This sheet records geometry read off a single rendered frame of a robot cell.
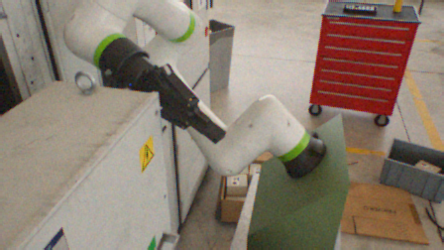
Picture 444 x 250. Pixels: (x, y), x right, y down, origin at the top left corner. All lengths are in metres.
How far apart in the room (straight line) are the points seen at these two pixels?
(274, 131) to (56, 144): 0.64
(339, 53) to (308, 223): 2.22
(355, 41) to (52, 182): 2.79
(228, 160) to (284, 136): 0.18
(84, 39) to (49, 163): 0.34
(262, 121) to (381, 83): 2.27
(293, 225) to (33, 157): 0.73
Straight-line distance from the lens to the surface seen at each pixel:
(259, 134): 1.05
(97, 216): 0.57
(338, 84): 3.24
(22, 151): 0.60
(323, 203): 1.01
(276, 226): 1.09
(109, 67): 0.77
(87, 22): 0.82
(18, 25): 0.91
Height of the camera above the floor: 1.70
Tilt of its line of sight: 32 degrees down
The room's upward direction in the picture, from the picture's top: straight up
